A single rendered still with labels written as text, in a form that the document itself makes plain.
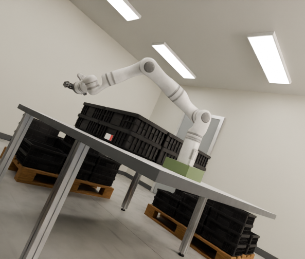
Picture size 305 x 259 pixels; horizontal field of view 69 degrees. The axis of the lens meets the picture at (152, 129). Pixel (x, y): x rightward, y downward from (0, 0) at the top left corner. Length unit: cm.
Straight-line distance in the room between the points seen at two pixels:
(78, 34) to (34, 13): 80
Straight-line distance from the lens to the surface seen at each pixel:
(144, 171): 72
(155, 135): 146
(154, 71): 118
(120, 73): 121
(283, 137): 450
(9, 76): 452
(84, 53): 498
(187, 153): 126
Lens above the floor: 72
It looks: 7 degrees up
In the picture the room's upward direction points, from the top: 23 degrees clockwise
